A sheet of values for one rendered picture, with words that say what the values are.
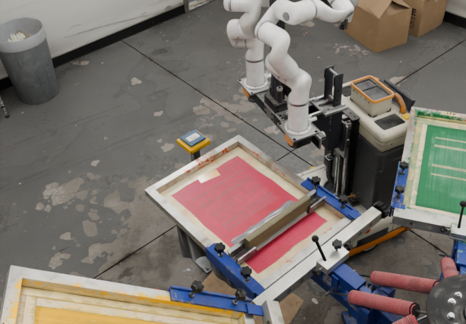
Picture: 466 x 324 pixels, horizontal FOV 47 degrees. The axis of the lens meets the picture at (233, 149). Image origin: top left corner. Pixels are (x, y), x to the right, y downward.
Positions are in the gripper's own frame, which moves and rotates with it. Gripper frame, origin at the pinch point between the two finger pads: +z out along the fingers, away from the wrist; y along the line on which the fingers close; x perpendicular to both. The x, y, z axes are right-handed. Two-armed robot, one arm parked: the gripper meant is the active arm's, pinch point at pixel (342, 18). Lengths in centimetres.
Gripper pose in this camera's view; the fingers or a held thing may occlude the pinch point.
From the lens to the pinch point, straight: 266.3
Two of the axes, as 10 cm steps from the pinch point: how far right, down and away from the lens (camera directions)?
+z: 0.2, 2.2, 9.7
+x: -10.0, -0.3, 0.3
